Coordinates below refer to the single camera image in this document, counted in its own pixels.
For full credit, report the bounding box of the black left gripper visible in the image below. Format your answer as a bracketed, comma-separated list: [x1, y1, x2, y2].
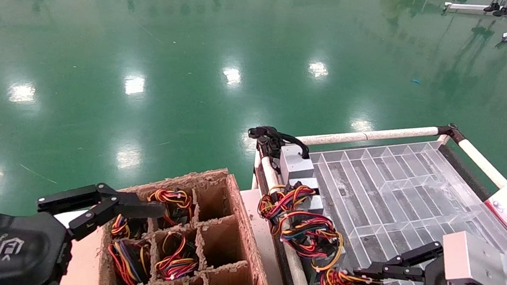
[0, 173, 168, 285]

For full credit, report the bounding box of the clear acrylic divider tray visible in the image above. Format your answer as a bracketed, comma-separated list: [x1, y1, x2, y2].
[296, 127, 507, 285]

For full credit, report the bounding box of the brown cardboard divider box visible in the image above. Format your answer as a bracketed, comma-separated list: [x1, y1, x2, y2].
[98, 157, 289, 285]

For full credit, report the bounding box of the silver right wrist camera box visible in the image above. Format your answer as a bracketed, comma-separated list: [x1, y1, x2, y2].
[438, 228, 507, 285]

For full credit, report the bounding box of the white pipe cart frame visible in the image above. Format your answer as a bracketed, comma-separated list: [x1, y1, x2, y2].
[240, 105, 507, 285]

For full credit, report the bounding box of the silver power supply black cable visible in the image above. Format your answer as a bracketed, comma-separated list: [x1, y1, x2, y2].
[244, 124, 319, 188]

